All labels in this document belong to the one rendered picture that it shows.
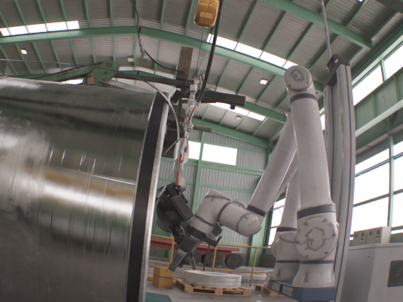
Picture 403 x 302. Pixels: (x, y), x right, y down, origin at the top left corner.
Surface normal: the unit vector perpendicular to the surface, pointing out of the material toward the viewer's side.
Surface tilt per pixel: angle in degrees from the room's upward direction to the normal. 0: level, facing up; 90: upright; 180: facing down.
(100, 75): 90
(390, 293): 90
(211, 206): 92
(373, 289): 90
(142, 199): 79
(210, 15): 101
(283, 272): 68
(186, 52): 75
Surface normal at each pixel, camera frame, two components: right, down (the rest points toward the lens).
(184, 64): 0.18, -0.51
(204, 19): 0.02, 0.48
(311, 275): -0.36, -0.65
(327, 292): 0.02, -0.29
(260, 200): -0.23, -0.25
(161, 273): 0.50, -0.20
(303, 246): -0.48, -0.17
